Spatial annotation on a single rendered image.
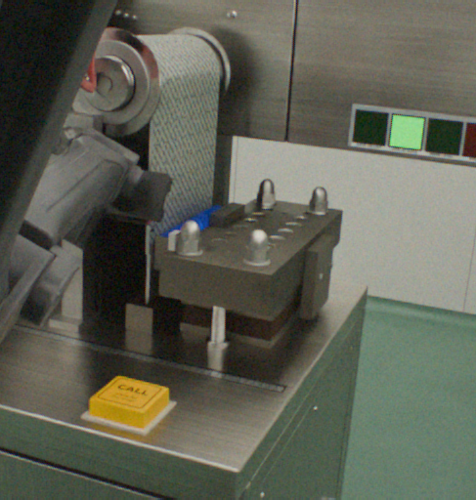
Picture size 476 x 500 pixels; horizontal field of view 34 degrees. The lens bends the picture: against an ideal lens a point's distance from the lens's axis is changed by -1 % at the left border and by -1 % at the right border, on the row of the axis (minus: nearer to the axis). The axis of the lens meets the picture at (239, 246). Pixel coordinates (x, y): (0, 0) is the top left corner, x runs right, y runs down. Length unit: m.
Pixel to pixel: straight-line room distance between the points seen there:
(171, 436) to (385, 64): 0.71
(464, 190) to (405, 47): 2.43
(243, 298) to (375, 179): 2.74
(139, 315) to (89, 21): 0.85
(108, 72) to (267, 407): 0.49
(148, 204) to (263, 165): 2.86
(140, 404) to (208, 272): 0.23
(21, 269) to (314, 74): 0.89
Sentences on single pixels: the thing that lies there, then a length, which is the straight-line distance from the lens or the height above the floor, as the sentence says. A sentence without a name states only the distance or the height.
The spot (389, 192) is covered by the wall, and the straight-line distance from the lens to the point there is 3.76.
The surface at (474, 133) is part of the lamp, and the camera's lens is 1.31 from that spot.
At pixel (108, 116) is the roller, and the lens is 1.12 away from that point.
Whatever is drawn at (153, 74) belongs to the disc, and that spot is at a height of 1.27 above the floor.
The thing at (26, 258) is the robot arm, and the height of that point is 1.19.
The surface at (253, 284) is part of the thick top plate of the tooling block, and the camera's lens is 1.05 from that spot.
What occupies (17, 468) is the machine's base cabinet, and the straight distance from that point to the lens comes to 1.05.
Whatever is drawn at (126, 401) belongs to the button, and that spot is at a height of 0.92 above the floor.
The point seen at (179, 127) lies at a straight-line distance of 1.18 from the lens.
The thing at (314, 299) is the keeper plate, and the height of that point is 0.94.
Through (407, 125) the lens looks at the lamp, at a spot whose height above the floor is 1.20.
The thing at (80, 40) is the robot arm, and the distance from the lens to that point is 0.34.
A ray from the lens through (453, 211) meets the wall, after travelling 3.74.
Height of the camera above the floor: 1.36
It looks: 17 degrees down
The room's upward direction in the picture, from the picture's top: 4 degrees clockwise
